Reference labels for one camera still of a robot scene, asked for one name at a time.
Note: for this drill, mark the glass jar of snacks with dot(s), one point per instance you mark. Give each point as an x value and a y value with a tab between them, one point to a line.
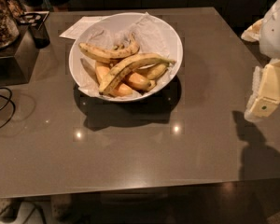
9	31

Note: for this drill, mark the long spotted yellow banana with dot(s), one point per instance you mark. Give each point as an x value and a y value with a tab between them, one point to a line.
117	73

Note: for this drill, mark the dark box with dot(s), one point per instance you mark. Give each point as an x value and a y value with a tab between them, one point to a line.
17	61

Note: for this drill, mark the orange fruit left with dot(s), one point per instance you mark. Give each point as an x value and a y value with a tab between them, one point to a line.
101	69

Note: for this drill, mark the white bowl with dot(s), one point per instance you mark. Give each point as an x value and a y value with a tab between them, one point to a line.
84	47

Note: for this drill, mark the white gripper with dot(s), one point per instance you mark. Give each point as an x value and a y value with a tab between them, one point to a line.
276	32

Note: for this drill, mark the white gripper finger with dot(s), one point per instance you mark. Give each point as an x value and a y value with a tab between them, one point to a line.
256	81

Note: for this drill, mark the black white patterned card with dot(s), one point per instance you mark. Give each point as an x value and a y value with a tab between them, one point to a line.
33	19

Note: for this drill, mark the orange fruit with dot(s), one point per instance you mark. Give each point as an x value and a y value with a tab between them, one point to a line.
139	82
101	69

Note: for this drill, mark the white paper sheet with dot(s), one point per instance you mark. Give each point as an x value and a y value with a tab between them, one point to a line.
77	29

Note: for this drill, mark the orange fruit right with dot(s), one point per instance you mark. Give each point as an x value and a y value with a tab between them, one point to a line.
139	82

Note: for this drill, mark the small yellow banana right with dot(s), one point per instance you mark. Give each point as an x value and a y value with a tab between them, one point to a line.
155	71

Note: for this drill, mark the upper spotted yellow banana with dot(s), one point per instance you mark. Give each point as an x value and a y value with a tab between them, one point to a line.
109	55

